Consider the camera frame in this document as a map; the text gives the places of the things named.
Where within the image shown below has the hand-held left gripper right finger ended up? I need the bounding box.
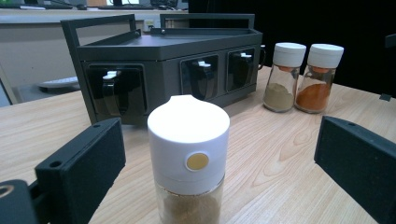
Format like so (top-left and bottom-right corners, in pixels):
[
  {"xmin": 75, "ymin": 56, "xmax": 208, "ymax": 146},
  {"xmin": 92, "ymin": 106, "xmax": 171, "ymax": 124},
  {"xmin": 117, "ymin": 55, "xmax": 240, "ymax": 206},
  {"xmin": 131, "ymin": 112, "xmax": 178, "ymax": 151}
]
[{"xmin": 313, "ymin": 115, "xmax": 396, "ymax": 224}]

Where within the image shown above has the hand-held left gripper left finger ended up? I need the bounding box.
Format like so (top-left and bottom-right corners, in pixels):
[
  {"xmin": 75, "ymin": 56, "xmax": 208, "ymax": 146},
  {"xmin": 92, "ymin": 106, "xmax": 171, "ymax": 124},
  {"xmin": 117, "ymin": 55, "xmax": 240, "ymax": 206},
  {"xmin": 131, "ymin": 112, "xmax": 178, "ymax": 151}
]
[{"xmin": 34, "ymin": 117, "xmax": 127, "ymax": 224}]

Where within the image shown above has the glass jar of orange powder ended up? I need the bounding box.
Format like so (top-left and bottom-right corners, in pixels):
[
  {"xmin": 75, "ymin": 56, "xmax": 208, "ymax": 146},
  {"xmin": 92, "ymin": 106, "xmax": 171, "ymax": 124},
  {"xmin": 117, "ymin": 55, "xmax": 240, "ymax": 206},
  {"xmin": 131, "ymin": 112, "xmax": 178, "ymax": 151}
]
[{"xmin": 294, "ymin": 43, "xmax": 345, "ymax": 115}]

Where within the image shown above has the glass jar of tan powder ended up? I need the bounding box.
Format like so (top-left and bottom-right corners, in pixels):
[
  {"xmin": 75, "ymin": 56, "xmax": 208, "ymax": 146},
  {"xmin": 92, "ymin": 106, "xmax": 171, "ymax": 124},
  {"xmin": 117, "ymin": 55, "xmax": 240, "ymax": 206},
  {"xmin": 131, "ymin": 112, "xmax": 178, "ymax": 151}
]
[{"xmin": 262, "ymin": 42, "xmax": 307, "ymax": 114}]

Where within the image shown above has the white-capped seasoning bottle with button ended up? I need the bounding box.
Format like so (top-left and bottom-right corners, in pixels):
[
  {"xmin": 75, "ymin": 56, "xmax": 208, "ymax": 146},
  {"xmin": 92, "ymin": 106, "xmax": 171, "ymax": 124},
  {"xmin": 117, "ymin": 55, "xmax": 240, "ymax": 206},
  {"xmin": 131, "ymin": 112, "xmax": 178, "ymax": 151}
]
[{"xmin": 147, "ymin": 94, "xmax": 232, "ymax": 224}]

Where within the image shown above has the dark grey spice rack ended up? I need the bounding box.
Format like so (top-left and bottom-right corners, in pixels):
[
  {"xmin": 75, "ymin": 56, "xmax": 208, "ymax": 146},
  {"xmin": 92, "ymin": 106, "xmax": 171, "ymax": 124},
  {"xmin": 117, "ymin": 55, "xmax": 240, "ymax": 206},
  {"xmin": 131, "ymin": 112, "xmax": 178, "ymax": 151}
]
[{"xmin": 60, "ymin": 12, "xmax": 267, "ymax": 126}]

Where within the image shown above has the white keyboard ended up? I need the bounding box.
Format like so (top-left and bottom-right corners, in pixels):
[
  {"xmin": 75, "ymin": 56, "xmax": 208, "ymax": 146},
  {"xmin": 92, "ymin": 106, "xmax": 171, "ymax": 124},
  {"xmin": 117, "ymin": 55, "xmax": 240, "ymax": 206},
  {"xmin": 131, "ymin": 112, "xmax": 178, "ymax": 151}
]
[{"xmin": 36, "ymin": 76, "xmax": 80, "ymax": 91}]

